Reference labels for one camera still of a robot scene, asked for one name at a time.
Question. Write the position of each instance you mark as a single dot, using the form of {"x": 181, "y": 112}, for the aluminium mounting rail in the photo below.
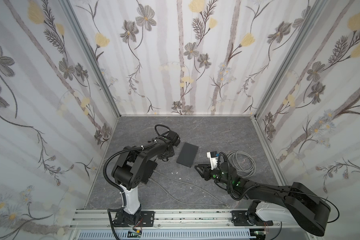
{"x": 182, "y": 219}

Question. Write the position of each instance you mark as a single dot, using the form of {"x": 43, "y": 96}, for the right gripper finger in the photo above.
{"x": 203, "y": 173}
{"x": 200, "y": 168}

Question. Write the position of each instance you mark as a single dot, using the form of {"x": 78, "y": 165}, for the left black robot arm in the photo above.
{"x": 126, "y": 169}

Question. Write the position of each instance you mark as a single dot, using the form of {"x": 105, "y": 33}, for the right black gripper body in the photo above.
{"x": 206, "y": 172}

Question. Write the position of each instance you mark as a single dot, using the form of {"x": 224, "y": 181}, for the black ribbed network switch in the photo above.
{"x": 148, "y": 170}

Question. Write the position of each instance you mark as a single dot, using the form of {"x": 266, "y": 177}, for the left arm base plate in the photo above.
{"x": 145, "y": 219}

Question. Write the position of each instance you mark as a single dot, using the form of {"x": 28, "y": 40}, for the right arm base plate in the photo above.
{"x": 247, "y": 219}

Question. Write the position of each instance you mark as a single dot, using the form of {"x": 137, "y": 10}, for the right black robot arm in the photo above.
{"x": 310, "y": 211}

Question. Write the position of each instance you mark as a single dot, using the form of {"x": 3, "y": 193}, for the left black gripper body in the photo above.
{"x": 170, "y": 149}

